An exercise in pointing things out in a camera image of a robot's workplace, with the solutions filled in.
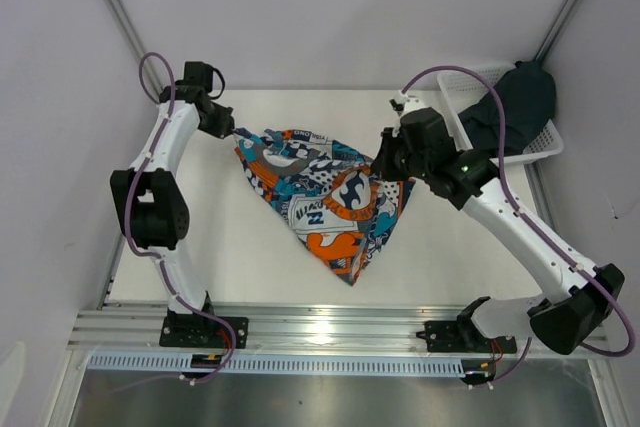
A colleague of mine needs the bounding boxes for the colourful patterned shorts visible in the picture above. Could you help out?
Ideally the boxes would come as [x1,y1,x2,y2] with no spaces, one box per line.
[234,128,415,286]

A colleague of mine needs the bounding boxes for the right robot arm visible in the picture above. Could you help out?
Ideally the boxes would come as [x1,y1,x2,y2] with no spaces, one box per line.
[372,107,624,355]

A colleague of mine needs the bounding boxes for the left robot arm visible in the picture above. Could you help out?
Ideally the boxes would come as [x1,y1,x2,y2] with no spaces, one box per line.
[109,87,235,347]

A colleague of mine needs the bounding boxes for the dark green shorts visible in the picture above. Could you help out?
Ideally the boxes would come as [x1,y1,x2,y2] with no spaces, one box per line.
[460,61,557,157]

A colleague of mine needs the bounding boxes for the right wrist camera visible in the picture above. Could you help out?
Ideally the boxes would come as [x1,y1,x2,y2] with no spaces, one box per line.
[389,91,428,118]

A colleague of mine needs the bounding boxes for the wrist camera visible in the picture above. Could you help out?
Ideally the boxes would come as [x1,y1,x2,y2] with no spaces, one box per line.
[389,91,428,118]
[176,61,226,100]

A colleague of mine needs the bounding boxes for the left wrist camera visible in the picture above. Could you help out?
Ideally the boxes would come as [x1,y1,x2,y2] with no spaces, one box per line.
[176,61,226,100]

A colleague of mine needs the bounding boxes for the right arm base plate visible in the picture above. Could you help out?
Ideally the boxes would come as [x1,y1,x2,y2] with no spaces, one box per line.
[415,320,517,354]

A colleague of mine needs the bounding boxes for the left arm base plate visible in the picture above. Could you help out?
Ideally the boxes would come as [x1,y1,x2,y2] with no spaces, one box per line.
[159,311,231,349]

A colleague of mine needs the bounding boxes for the aluminium rail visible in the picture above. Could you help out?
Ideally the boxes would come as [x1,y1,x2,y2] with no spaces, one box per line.
[67,302,614,361]

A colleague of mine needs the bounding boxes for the slotted cable duct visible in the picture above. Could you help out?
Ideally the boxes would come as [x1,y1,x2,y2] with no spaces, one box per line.
[87,351,465,378]

